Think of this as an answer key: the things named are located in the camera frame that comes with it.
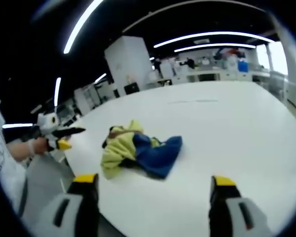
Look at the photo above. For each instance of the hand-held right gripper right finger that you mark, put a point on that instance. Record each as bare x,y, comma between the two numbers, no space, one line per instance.
233,212

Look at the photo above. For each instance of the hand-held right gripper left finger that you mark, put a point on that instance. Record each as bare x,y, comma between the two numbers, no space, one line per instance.
71,209

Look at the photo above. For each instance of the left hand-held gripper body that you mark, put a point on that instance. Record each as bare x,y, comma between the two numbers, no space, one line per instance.
47,123

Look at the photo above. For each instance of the yellow and blue garment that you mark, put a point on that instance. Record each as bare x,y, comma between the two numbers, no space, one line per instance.
138,150

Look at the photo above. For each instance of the person's left hand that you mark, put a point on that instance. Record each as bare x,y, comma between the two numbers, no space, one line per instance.
38,145

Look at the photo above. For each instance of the ceiling light strip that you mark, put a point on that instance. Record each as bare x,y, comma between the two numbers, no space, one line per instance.
57,91
212,37
81,24
213,47

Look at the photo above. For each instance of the white shelf unit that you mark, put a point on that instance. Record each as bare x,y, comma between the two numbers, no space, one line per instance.
85,98

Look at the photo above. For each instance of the person's white clothing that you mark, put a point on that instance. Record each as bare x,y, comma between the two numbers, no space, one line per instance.
5,163

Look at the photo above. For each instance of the black box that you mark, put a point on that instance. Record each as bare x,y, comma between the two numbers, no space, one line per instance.
131,88

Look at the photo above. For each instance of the white workbench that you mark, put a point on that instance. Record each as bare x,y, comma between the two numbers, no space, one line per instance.
212,75

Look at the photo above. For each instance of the blue container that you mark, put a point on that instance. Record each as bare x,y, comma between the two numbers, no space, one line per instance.
242,66

